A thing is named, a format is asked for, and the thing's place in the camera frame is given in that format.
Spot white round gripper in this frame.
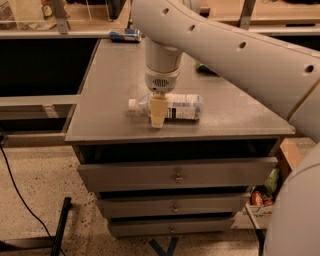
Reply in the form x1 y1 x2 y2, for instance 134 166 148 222
145 67 180 129

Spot clear blue plastic bottle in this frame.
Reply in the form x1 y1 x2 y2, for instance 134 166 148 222
128 93 203 120

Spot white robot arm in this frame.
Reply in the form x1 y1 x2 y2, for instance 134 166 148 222
132 0 320 256

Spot green snack bag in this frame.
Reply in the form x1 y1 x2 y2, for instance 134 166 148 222
196 62 215 75

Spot blue soda can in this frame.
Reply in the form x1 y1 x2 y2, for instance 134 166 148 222
109 28 141 43

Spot grey drawer cabinet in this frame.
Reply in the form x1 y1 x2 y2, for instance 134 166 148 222
65 40 294 224

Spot top grey drawer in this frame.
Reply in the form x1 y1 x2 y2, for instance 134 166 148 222
78 157 277 192

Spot grey drawer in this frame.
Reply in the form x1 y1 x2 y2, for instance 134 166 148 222
97 193 249 219
78 157 277 192
108 217 234 237

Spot middle grey drawer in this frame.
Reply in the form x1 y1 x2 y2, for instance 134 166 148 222
97 193 249 219

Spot bottom grey drawer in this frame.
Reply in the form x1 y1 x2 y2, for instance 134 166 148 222
108 217 234 237

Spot red snack packs in box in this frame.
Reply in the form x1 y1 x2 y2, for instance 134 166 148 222
250 191 274 207

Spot green bag in box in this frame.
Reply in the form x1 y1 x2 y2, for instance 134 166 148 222
264 168 280 195

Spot cardboard box with snacks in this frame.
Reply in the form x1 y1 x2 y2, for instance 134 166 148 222
232 138 302 229

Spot black bar by box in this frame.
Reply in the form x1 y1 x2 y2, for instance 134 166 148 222
244 205 266 256

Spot black metal floor stand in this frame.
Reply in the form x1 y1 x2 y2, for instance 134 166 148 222
0 197 72 256

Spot black floor cable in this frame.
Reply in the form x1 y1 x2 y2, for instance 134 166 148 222
0 143 66 256

